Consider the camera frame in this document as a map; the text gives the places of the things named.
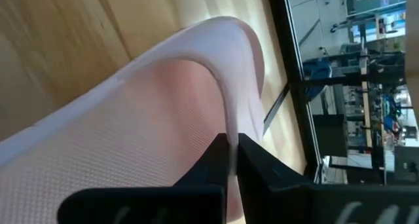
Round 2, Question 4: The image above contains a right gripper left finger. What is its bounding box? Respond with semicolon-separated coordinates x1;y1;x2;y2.
57;133;232;224

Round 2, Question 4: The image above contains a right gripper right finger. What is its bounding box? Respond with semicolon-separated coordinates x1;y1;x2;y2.
236;133;419;224

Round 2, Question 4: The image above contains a pink slide sandal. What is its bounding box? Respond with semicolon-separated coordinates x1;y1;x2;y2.
0;16;266;224

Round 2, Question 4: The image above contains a blue office chair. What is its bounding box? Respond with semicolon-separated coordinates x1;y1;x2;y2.
302;60;333;100

